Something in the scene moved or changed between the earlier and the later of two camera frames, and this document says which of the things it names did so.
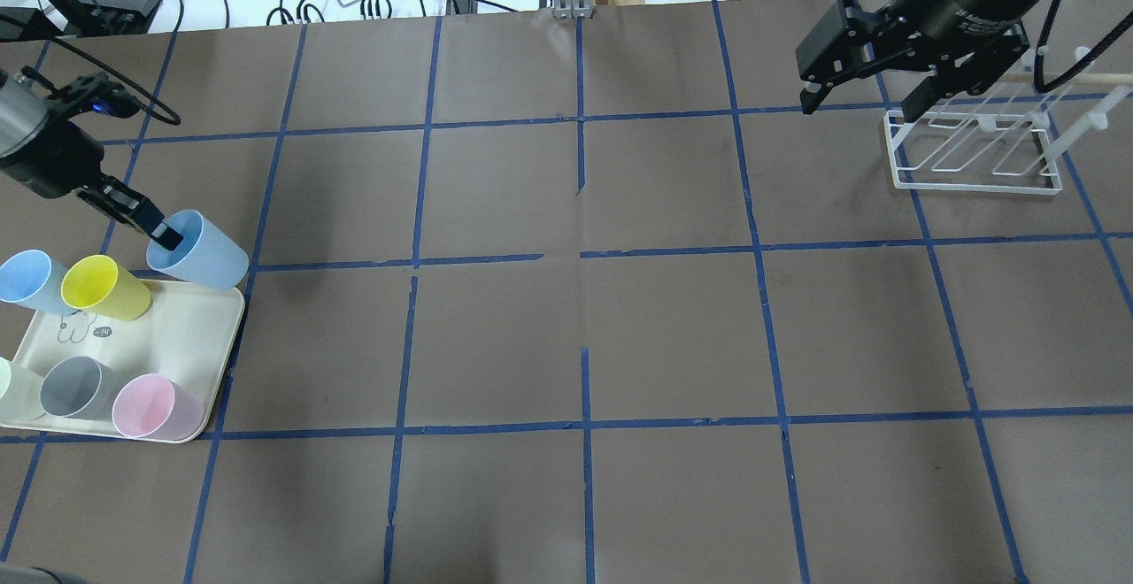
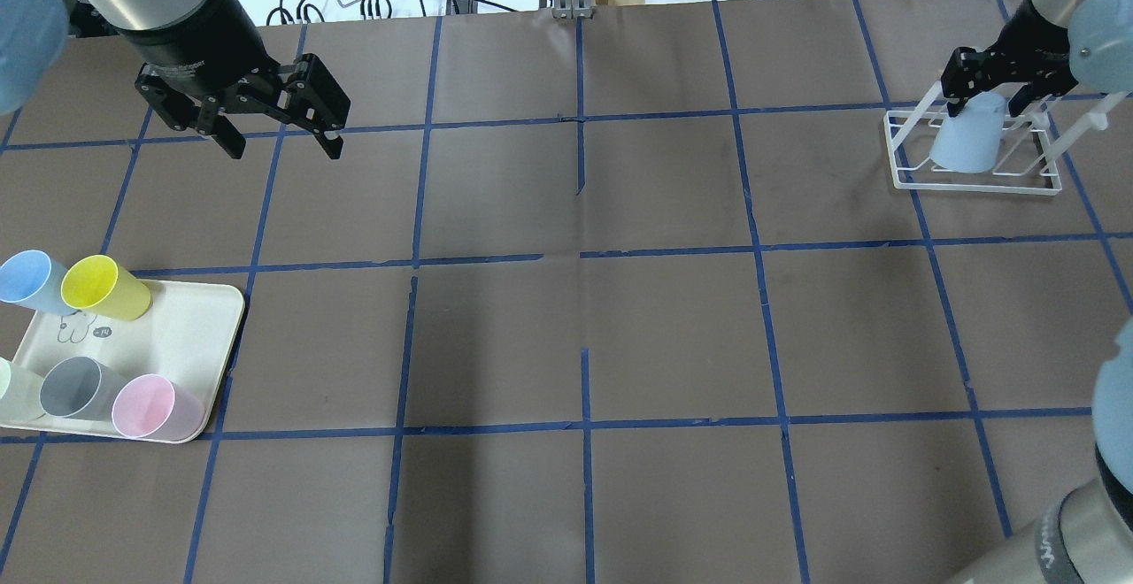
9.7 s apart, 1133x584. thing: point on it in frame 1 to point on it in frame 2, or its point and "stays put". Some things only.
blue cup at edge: [29, 278] stays put
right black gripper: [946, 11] to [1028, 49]
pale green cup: [20, 399] stays put
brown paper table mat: [587, 299] stays put
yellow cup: [98, 285] stays put
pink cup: [152, 405] stays put
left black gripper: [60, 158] to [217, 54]
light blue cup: [207, 257] to [968, 142]
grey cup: [80, 388] stays put
